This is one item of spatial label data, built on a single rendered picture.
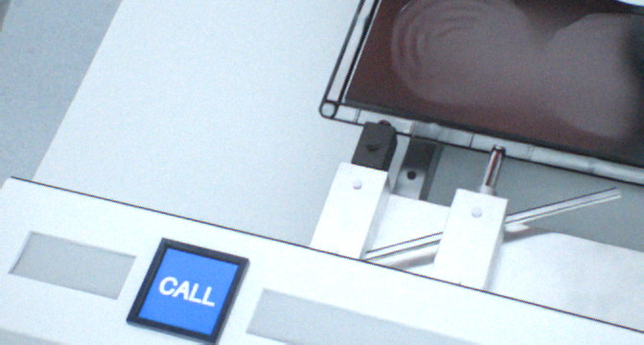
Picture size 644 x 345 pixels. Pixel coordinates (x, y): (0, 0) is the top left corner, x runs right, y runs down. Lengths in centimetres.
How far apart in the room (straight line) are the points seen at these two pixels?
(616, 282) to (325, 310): 20
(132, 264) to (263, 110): 24
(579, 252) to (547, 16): 18
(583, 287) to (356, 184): 16
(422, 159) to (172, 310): 25
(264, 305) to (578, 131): 25
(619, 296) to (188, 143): 35
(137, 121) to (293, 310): 30
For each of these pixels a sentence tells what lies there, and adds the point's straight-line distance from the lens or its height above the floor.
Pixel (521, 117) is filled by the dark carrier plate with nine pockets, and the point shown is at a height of 90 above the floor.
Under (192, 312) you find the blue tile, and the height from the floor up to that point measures 96.
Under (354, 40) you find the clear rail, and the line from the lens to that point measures 93.
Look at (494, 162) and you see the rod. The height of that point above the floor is 90.
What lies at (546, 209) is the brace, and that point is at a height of 90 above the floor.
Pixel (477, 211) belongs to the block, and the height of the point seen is 91.
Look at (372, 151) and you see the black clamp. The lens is 87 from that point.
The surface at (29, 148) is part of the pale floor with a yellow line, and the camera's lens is 205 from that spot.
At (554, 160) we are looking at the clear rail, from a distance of 87.
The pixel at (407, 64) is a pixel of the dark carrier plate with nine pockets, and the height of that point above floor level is 90.
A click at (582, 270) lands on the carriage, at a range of 85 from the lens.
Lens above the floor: 164
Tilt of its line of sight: 58 degrees down
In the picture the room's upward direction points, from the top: 11 degrees counter-clockwise
